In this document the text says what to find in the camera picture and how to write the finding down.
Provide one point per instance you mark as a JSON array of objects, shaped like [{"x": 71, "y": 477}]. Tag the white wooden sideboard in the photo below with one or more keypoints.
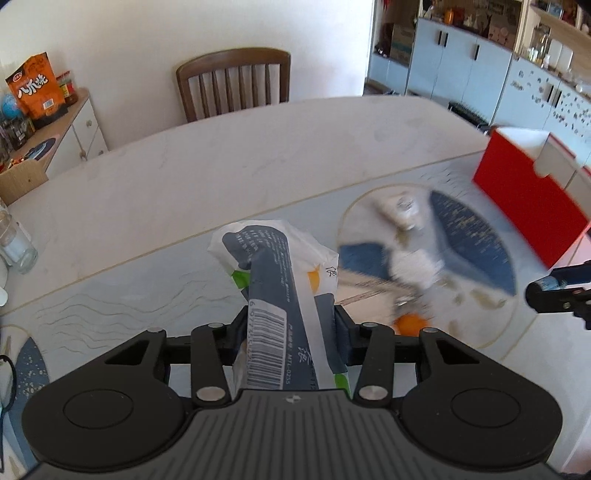
[{"x": 85, "y": 129}]

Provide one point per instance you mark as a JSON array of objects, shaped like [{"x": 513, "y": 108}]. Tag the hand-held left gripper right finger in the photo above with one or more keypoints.
[{"x": 346, "y": 341}]

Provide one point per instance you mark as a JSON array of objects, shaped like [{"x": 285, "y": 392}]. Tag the red cardboard box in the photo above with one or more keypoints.
[{"x": 521, "y": 198}]

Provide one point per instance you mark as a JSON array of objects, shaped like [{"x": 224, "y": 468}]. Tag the grey wooden cabinet wall unit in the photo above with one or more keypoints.
[{"x": 461, "y": 60}]

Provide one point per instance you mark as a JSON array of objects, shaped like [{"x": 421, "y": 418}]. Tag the small printed cardboard box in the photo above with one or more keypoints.
[{"x": 401, "y": 42}]

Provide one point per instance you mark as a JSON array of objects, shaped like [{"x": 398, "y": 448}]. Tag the orange snack bag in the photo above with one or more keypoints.
[{"x": 34, "y": 87}]

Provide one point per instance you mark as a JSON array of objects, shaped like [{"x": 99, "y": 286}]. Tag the clear drinking glass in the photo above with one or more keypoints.
[{"x": 18, "y": 249}]

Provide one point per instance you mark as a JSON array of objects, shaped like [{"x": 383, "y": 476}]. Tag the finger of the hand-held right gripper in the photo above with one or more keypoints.
[
  {"x": 570, "y": 276},
  {"x": 547, "y": 297}
]

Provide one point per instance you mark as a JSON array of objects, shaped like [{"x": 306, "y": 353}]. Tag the black shoe rack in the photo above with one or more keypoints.
[{"x": 468, "y": 115}]

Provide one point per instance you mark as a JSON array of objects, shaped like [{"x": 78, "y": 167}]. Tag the red jar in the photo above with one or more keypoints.
[{"x": 69, "y": 90}]

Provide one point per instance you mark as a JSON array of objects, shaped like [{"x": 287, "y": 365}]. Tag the orange fruit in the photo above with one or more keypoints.
[{"x": 411, "y": 324}]

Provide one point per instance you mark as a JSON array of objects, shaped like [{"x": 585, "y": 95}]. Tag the brown wooden chair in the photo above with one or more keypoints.
[{"x": 231, "y": 57}]

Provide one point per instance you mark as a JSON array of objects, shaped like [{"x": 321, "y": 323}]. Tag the blue white tissue pack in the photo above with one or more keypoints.
[{"x": 272, "y": 286}]

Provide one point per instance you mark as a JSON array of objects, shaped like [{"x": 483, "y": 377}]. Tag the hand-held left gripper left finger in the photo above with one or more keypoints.
[{"x": 233, "y": 339}]

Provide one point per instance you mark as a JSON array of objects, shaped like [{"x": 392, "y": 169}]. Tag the small blue globe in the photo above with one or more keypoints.
[{"x": 10, "y": 108}]

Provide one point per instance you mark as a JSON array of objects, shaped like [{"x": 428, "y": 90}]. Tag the dark jar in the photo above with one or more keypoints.
[{"x": 21, "y": 134}]

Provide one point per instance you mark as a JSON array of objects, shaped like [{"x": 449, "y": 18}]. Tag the blue round mouse pad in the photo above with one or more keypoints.
[{"x": 39, "y": 148}]

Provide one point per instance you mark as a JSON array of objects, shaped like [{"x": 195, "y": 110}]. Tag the small wooden box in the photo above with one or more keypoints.
[{"x": 23, "y": 180}]

